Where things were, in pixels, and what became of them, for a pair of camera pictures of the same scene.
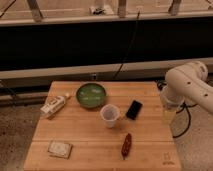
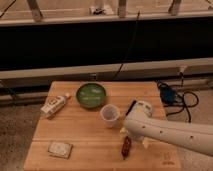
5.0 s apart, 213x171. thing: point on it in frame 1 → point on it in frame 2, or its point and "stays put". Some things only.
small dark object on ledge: (98, 11) stays put
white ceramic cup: (109, 112) stays put
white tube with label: (53, 104) stays put
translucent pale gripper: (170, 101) → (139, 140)
